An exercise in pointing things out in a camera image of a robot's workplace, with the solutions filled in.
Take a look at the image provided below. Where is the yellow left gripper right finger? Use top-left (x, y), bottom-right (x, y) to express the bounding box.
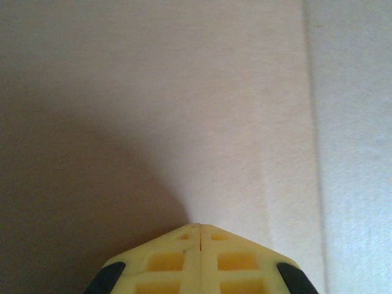
top-left (199, 224), bottom-right (319, 294)

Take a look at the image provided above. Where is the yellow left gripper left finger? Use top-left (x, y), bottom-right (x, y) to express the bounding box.
top-left (84, 224), bottom-right (202, 294)

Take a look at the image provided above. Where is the brown cardboard box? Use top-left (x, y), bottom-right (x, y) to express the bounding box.
top-left (0, 0), bottom-right (327, 294)

